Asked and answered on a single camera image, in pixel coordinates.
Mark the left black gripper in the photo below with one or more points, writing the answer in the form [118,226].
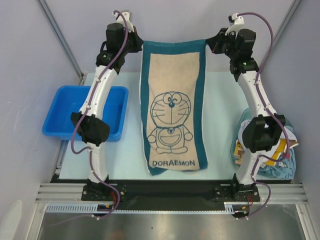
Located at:
[138,41]

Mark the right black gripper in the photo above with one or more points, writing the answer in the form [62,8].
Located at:
[213,43]

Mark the teal beige Doraemon towel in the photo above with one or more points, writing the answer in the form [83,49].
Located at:
[171,90]

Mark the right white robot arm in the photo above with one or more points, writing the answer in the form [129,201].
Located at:
[262,135]

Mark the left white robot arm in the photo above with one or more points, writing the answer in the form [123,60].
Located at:
[90,131]

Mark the translucent teal basket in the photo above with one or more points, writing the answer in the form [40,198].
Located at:
[246,115]

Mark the white lavender towel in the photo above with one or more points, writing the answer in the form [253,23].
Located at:
[242,127]

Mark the blue plastic bin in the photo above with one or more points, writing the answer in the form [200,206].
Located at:
[69,99]

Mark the yellow white towel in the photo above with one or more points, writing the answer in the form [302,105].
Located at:
[238,152]

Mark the light blue Doraemon towel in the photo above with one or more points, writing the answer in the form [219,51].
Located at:
[286,168]

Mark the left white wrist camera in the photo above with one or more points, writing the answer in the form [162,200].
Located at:
[125,18]

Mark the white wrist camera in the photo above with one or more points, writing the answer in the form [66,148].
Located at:
[125,18]
[236,22]

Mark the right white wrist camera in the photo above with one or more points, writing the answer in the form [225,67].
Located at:
[236,22]

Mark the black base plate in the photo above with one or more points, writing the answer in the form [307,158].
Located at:
[171,195]

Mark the white slotted cable duct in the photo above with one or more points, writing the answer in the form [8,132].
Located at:
[100,209]

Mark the aluminium frame rail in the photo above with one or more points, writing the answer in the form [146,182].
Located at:
[59,193]

